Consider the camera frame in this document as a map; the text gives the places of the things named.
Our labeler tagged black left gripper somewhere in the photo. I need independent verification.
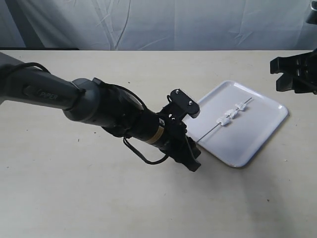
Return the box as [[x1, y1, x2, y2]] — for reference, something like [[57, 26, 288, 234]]
[[159, 103, 201, 172]]

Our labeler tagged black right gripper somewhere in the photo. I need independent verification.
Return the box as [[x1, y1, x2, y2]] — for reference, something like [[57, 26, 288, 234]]
[[269, 49, 317, 94]]

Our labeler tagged thin metal skewer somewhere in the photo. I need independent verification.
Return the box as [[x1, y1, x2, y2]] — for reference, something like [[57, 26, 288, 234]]
[[197, 97, 253, 142]]

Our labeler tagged white marshmallow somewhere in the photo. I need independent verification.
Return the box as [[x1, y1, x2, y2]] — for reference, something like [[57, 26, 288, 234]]
[[235, 103, 248, 111], [225, 109, 238, 119], [216, 116, 231, 126]]

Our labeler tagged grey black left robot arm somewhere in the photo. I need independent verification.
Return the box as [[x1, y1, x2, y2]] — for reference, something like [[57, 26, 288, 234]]
[[0, 54, 201, 172]]

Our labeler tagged white plastic tray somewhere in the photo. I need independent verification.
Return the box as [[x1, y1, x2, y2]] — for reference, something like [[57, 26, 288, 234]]
[[183, 81, 288, 168]]

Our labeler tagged grey-blue backdrop curtain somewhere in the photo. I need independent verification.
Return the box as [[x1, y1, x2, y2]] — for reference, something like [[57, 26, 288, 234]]
[[0, 0, 317, 51]]

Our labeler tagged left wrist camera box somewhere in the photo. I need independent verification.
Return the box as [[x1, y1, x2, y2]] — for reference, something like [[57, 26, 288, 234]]
[[169, 89, 200, 119]]

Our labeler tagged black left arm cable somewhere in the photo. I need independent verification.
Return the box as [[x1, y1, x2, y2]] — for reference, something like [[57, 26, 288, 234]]
[[123, 137, 169, 165]]

